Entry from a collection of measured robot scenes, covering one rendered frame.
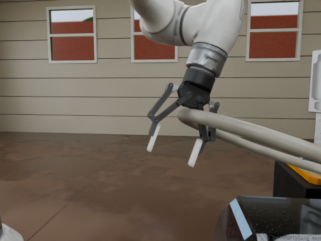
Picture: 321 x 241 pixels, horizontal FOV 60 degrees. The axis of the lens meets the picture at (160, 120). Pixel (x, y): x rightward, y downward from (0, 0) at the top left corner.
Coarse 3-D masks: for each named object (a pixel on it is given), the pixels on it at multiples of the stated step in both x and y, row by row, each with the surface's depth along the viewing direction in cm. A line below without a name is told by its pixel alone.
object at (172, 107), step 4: (184, 96) 66; (188, 96) 66; (176, 100) 69; (180, 100) 66; (184, 100) 66; (172, 104) 67; (176, 104) 66; (180, 104) 66; (168, 108) 66; (172, 108) 66; (176, 108) 66; (164, 112) 66; (168, 112) 66; (156, 116) 68; (160, 116) 66; (164, 116) 66; (156, 120) 65; (160, 120) 66
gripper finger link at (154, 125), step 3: (147, 114) 67; (153, 117) 66; (156, 117) 66; (153, 120) 66; (153, 123) 66; (156, 123) 66; (150, 126) 67; (153, 126) 66; (156, 126) 66; (150, 129) 66; (153, 129) 66; (150, 132) 66; (153, 132) 66; (150, 135) 66
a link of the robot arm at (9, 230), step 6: (0, 222) 41; (0, 228) 40; (6, 228) 42; (0, 234) 40; (6, 234) 40; (12, 234) 42; (18, 234) 43; (0, 240) 39; (6, 240) 39; (12, 240) 40; (18, 240) 41
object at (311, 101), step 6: (312, 54) 184; (318, 54) 180; (312, 60) 184; (318, 60) 180; (312, 66) 184; (312, 72) 185; (312, 102) 186; (318, 102) 181; (312, 108) 186; (318, 108) 180
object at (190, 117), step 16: (192, 112) 62; (208, 112) 58; (224, 128) 54; (240, 128) 52; (256, 128) 50; (240, 144) 94; (256, 144) 93; (272, 144) 49; (288, 144) 48; (304, 144) 48; (288, 160) 88; (304, 160) 85; (320, 160) 48
